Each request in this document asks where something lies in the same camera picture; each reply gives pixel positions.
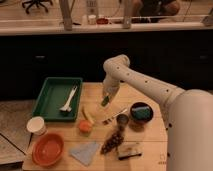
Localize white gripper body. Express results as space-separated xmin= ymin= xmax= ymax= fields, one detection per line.
xmin=102 ymin=76 xmax=120 ymax=100

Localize green pepper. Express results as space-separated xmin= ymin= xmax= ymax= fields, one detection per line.
xmin=101 ymin=96 xmax=109 ymax=107

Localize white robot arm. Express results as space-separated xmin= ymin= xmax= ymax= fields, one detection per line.
xmin=103 ymin=54 xmax=213 ymax=171

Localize yellow banana toy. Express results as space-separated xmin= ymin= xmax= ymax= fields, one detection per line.
xmin=82 ymin=107 xmax=95 ymax=125

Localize small metal cup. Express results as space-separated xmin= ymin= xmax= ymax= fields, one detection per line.
xmin=116 ymin=114 xmax=129 ymax=131

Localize dark bowl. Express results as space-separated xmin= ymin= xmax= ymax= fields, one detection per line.
xmin=130 ymin=102 xmax=153 ymax=124

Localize teal sponge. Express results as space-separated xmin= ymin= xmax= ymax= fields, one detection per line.
xmin=132 ymin=108 xmax=150 ymax=120

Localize orange toy fruit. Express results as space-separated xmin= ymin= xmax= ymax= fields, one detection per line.
xmin=78 ymin=120 xmax=92 ymax=133

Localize white plastic spatula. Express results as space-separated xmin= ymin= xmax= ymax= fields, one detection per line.
xmin=60 ymin=86 xmax=77 ymax=112

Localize green plastic tray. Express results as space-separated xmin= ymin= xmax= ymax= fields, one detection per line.
xmin=32 ymin=77 xmax=83 ymax=122

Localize red bowl on counter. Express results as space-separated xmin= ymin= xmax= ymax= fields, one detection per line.
xmin=96 ymin=18 xmax=109 ymax=25

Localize white cup on counter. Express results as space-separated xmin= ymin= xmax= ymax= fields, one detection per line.
xmin=88 ymin=15 xmax=96 ymax=25

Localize blue-grey cloth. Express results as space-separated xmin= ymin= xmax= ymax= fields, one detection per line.
xmin=69 ymin=142 xmax=99 ymax=166

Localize white paper cup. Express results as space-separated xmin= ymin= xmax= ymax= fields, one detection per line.
xmin=26 ymin=116 xmax=46 ymax=135

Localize seated person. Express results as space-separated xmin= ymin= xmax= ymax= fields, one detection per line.
xmin=132 ymin=0 xmax=180 ymax=23

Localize orange plastic bowl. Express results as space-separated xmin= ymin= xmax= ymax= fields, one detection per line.
xmin=32 ymin=133 xmax=64 ymax=167

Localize black office chair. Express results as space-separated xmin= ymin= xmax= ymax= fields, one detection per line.
xmin=22 ymin=0 xmax=53 ymax=14

